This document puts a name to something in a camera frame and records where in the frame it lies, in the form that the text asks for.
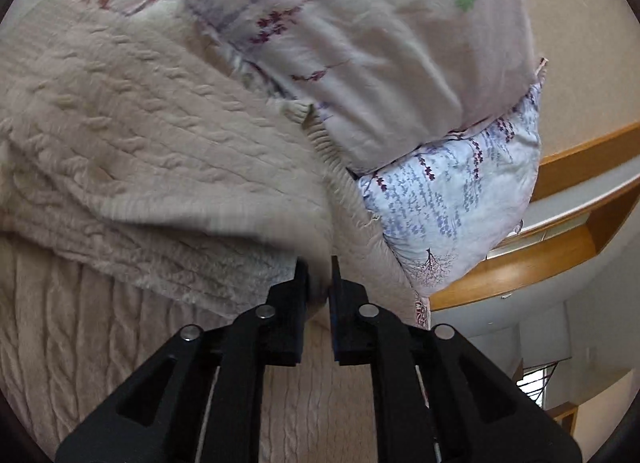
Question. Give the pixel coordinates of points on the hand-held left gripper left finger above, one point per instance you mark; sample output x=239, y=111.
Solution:
x=289, y=315

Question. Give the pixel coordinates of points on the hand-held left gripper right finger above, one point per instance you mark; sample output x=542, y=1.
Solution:
x=344, y=315

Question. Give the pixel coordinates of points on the window with railing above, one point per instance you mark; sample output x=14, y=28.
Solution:
x=542, y=385

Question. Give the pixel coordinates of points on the white floral pillow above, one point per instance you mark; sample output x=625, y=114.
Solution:
x=380, y=73

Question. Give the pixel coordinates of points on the wooden bed frame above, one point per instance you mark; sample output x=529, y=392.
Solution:
x=555, y=223

